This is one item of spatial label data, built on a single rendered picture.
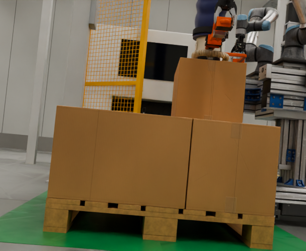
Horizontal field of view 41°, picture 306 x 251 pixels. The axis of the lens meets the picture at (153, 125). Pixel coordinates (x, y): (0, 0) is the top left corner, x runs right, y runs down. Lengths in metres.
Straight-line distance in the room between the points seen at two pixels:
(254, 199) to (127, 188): 0.56
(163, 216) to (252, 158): 0.47
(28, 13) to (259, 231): 11.32
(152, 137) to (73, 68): 2.13
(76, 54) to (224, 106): 1.80
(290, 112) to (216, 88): 0.64
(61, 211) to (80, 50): 2.26
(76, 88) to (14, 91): 8.53
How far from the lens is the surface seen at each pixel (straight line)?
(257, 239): 1.91
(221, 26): 2.18
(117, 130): 1.77
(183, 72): 2.44
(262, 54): 3.27
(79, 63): 3.81
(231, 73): 2.48
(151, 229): 1.81
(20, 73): 12.27
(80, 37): 3.86
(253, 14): 3.58
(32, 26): 12.51
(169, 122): 1.78
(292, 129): 2.99
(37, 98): 6.03
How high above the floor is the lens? 0.40
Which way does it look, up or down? 3 degrees up
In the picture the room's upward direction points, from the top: 5 degrees clockwise
